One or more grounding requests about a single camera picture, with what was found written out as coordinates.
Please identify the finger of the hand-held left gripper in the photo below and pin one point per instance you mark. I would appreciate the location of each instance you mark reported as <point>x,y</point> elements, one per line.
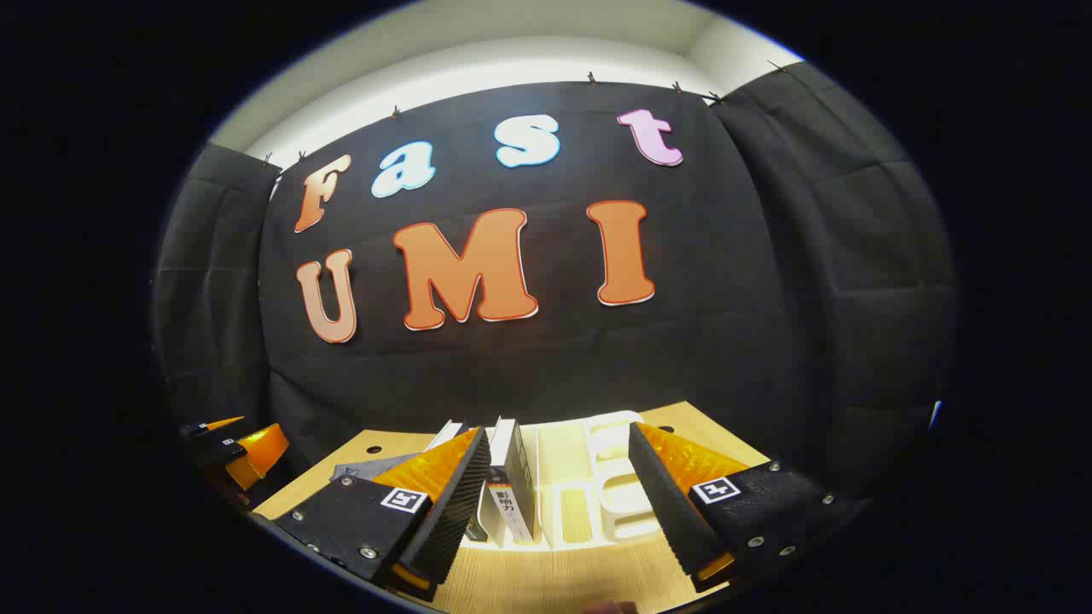
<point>256,452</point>
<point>209,426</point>

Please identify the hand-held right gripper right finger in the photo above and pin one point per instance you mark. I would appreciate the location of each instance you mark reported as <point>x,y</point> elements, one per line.
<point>661,503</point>

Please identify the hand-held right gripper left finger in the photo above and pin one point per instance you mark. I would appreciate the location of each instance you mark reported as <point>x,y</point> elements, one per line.
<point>456,512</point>

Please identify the white plastic bookshelf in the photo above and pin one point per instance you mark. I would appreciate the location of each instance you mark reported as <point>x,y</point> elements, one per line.
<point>614,477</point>

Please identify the white portrait cover book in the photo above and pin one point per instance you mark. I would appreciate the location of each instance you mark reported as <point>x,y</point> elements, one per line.
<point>516,486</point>

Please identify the grey schoolbag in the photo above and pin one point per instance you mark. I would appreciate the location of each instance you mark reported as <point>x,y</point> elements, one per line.
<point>375,466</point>

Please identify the row of small backdrop clips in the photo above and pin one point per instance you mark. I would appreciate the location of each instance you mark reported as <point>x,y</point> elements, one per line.
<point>591,78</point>

